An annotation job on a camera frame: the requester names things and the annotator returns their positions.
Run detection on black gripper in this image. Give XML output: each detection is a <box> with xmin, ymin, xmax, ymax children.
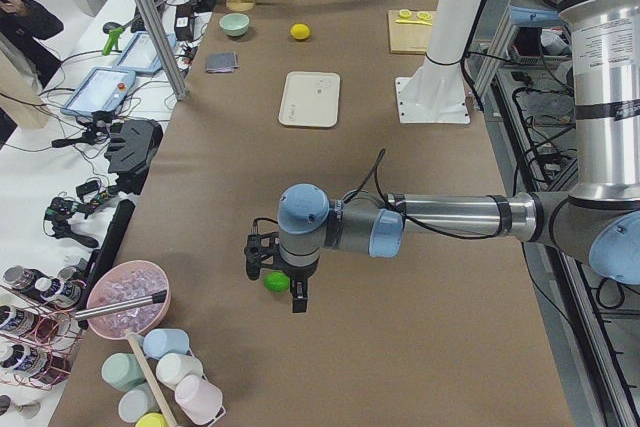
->
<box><xmin>284</xmin><ymin>263</ymin><xmax>314</xmax><ymax>314</ymax></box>

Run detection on green lime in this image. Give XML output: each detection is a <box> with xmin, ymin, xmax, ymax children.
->
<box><xmin>263</xmin><ymin>271</ymin><xmax>290</xmax><ymax>292</ymax></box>

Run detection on yellow lemon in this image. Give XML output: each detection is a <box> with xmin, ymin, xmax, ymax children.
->
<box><xmin>289</xmin><ymin>23</ymin><xmax>311</xmax><ymax>41</ymax></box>

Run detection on cream rabbit tray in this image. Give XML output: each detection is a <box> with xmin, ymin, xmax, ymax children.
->
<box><xmin>278</xmin><ymin>71</ymin><xmax>341</xmax><ymax>128</ymax></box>

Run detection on metal tongs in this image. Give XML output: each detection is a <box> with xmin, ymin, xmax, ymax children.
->
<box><xmin>72</xmin><ymin>290</ymin><xmax>168</xmax><ymax>321</ymax></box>

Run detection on pink cup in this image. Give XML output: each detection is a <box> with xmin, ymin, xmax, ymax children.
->
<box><xmin>174</xmin><ymin>374</ymin><xmax>226</xmax><ymax>425</ymax></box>

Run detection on white cup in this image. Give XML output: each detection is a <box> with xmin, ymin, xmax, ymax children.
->
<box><xmin>155</xmin><ymin>353</ymin><xmax>204</xmax><ymax>390</ymax></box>

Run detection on light blue cup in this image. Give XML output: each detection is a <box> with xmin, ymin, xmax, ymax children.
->
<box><xmin>143</xmin><ymin>328</ymin><xmax>190</xmax><ymax>360</ymax></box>

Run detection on pink bowl with ice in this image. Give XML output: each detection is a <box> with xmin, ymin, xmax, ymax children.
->
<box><xmin>86</xmin><ymin>260</ymin><xmax>171</xmax><ymax>340</ymax></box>

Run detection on grey blue cup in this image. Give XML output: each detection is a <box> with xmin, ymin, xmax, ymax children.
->
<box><xmin>118</xmin><ymin>383</ymin><xmax>160</xmax><ymax>423</ymax></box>

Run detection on mint green cup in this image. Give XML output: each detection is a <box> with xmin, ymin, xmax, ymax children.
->
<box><xmin>101</xmin><ymin>353</ymin><xmax>146</xmax><ymax>392</ymax></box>

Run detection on yellow cup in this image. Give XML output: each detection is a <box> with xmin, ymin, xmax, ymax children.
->
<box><xmin>135</xmin><ymin>412</ymin><xmax>169</xmax><ymax>427</ymax></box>

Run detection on grey folded cloth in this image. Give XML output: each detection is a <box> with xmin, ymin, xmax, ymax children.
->
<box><xmin>205</xmin><ymin>52</ymin><xmax>238</xmax><ymax>73</ymax></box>

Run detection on wooden cutting board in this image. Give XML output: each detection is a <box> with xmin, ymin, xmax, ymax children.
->
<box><xmin>387</xmin><ymin>9</ymin><xmax>436</xmax><ymax>55</ymax></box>

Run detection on mint green bowl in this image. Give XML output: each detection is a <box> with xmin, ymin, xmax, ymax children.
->
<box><xmin>219</xmin><ymin>13</ymin><xmax>250</xmax><ymax>38</ymax></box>

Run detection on blue teach pendant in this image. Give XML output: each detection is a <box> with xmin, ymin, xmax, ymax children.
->
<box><xmin>60</xmin><ymin>67</ymin><xmax>137</xmax><ymax>118</ymax></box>
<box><xmin>114</xmin><ymin>31</ymin><xmax>162</xmax><ymax>75</ymax></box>

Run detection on yellow plastic knife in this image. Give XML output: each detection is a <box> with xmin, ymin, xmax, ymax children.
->
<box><xmin>394</xmin><ymin>19</ymin><xmax>433</xmax><ymax>26</ymax></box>

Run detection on green barcode scanner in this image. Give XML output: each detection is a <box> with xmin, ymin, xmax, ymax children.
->
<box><xmin>102</xmin><ymin>22</ymin><xmax>124</xmax><ymax>56</ymax></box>

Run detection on person in dark jacket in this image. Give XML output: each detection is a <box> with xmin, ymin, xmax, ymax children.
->
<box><xmin>1</xmin><ymin>0</ymin><xmax>64</xmax><ymax>92</ymax></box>

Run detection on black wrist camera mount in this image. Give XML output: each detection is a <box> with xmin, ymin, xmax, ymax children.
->
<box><xmin>244</xmin><ymin>229</ymin><xmax>282</xmax><ymax>281</ymax></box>

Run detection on wooden cup rack handle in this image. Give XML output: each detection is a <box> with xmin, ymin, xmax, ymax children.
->
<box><xmin>125</xmin><ymin>331</ymin><xmax>178</xmax><ymax>427</ymax></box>

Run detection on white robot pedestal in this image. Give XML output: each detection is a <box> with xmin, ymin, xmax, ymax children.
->
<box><xmin>396</xmin><ymin>0</ymin><xmax>482</xmax><ymax>125</ymax></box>

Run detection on copper wire bottle rack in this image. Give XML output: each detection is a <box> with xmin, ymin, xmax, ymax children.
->
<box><xmin>1</xmin><ymin>265</ymin><xmax>83</xmax><ymax>390</ymax></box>

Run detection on aluminium frame post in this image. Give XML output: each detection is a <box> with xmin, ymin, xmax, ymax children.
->
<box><xmin>134</xmin><ymin>0</ymin><xmax>187</xmax><ymax>101</ymax></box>

